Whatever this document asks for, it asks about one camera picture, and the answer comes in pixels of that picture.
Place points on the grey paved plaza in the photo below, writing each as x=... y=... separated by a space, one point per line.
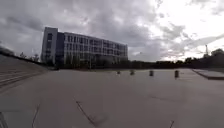
x=126 y=96

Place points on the row of dark trees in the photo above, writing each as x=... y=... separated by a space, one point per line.
x=186 y=63

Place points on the grey multi-storey building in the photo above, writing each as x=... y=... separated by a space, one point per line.
x=80 y=45

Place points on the dark short bollard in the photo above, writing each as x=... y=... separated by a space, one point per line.
x=118 y=72
x=132 y=72
x=151 y=73
x=176 y=73

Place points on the low raised paved platform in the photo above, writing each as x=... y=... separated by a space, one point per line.
x=211 y=73

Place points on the grey stone steps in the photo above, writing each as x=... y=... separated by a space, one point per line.
x=16 y=70

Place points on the distant thin mast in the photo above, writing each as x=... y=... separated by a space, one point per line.
x=206 y=50

